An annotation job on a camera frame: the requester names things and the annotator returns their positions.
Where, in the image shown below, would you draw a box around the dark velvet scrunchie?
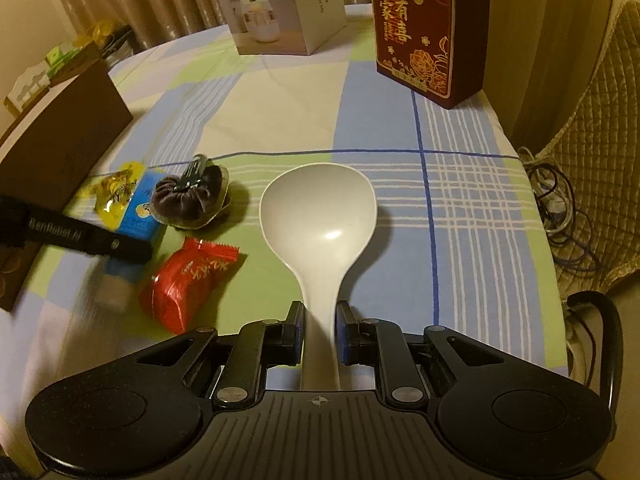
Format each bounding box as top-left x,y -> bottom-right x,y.
150,162 -> 233,232

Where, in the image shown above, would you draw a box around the dark red gift box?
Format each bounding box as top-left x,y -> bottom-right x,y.
367,0 -> 492,110

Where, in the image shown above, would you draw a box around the bundle of cables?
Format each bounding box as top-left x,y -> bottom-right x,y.
517,147 -> 602,275

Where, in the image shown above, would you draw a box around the white carved chair back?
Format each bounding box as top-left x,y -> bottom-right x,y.
4,62 -> 52,112

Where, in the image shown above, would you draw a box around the green packets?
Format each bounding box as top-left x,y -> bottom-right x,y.
44,42 -> 82,68

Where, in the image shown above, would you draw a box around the quilted beige chair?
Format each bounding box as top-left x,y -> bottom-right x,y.
515,0 -> 640,301

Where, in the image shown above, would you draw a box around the black curved frame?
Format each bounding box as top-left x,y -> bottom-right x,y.
565,290 -> 625,406

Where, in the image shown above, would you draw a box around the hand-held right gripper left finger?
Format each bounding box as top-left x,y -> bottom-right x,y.
135,301 -> 307,408

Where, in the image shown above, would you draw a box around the brown cardboard storage box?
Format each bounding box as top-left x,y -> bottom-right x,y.
0,57 -> 135,313

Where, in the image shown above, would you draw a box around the blue cream tube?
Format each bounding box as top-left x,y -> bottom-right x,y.
95,172 -> 168,311

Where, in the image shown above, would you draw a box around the yellow snack packet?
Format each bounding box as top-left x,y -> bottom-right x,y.
80,160 -> 146,231

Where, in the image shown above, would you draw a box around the red candy packet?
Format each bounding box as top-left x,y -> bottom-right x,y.
139,237 -> 248,336

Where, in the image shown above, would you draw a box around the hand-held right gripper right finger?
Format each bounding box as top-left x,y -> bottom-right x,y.
336,301 -> 506,406

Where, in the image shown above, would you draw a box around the white humidifier box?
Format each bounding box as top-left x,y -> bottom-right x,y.
207,0 -> 348,56

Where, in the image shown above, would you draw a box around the white rice spoon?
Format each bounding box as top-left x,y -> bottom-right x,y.
259,162 -> 378,392

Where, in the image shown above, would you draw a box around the yellow plastic bag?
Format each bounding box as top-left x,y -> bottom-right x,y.
74,19 -> 122,47

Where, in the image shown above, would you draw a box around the mustard yellow curtain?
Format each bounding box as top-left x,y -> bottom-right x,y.
489,0 -> 618,141

